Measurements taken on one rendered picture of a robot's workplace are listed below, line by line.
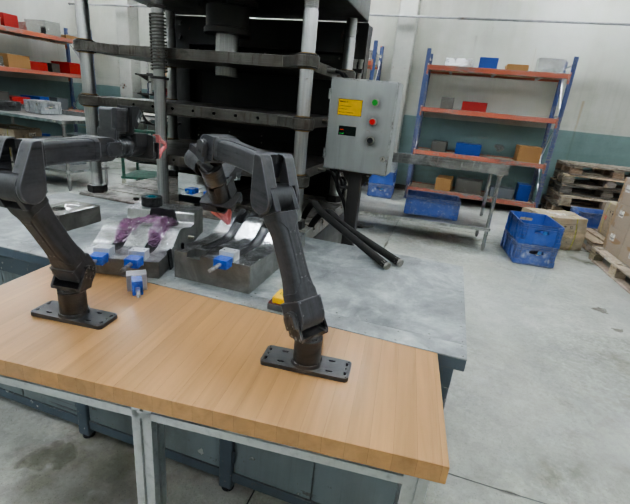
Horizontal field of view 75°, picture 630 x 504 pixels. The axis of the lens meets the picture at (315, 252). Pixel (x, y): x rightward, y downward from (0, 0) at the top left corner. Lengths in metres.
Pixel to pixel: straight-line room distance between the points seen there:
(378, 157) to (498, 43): 6.02
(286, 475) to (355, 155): 1.32
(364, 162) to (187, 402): 1.38
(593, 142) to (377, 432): 7.42
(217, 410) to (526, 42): 7.45
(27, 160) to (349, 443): 0.80
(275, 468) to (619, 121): 7.36
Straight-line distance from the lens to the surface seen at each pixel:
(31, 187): 0.99
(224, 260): 1.23
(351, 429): 0.83
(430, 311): 1.30
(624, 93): 8.08
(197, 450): 1.72
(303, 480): 1.58
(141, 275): 1.29
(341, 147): 1.96
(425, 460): 0.82
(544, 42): 7.88
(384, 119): 1.91
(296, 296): 0.88
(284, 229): 0.88
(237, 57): 2.12
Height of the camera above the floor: 1.35
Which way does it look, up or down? 20 degrees down
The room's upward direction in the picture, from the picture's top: 6 degrees clockwise
